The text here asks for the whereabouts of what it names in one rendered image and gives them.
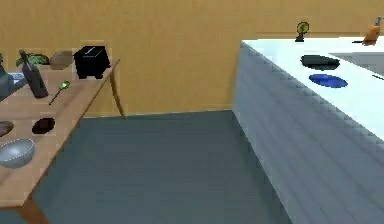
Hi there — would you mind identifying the white kitchen counter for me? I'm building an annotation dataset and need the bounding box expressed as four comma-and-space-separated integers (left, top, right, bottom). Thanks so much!
232, 35, 384, 224

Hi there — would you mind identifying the brown wooden table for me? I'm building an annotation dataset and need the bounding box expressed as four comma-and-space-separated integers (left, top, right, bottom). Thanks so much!
0, 58, 127, 224

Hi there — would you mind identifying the black toaster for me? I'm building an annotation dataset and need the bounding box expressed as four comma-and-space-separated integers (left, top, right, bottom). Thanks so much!
73, 45, 112, 80

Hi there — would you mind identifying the green spoon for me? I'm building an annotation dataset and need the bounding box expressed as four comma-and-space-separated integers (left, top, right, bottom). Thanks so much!
48, 80, 72, 106

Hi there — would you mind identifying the blue plate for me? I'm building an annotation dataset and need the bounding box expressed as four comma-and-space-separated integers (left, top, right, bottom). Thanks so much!
308, 73, 349, 89

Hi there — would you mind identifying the dark red round dish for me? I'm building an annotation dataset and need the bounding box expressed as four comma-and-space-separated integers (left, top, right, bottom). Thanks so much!
31, 117, 56, 135

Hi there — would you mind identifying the dark grey bottle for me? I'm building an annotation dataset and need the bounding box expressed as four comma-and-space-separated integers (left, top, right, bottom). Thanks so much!
19, 50, 50, 99

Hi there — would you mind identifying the grey metal bowl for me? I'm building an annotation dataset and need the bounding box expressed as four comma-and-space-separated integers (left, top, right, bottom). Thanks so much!
0, 138, 37, 169

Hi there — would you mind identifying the grey kettle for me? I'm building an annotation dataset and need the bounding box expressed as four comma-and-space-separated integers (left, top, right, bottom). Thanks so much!
0, 53, 28, 103

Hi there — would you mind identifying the brown oval dish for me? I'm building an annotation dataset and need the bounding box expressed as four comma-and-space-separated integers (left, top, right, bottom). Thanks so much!
0, 120, 15, 138

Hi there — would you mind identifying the orange spray bottle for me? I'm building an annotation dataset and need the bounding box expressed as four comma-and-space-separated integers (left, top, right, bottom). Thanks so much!
352, 16, 384, 47

